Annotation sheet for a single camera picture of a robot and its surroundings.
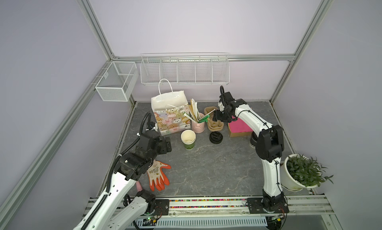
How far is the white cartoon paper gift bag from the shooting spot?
2.79ft

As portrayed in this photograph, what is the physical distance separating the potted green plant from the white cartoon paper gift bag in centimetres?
61

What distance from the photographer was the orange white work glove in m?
0.81

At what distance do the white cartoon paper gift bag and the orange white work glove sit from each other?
0.73 ft

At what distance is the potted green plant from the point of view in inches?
26.5
